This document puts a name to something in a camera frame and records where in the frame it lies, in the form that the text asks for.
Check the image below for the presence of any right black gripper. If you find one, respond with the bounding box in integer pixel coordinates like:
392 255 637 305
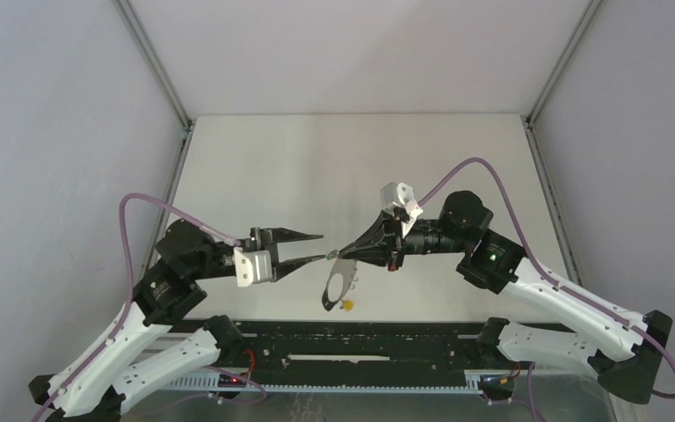
339 210 468 273

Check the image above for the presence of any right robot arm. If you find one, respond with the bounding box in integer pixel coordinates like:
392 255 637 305
338 191 672 404

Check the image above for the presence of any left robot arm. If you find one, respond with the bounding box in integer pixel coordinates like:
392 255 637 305
28 219 320 421

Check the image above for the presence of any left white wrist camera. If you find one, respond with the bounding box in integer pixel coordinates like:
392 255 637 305
233 248 275 287

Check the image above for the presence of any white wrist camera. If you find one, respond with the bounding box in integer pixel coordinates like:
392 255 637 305
381 182 423 224
233 248 275 287

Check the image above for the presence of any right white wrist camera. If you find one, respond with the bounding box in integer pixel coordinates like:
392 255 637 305
381 182 423 224

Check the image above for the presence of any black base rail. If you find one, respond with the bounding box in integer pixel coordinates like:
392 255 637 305
197 318 533 389

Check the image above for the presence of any white cable duct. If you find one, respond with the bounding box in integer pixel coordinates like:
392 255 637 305
161 371 483 395

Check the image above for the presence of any left aluminium frame post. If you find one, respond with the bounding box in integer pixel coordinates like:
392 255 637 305
112 0 193 131

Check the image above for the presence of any aluminium frame post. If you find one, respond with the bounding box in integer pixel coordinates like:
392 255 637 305
525 0 606 126
112 0 193 131

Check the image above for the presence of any right aluminium frame post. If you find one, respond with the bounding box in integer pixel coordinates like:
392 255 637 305
525 0 606 126

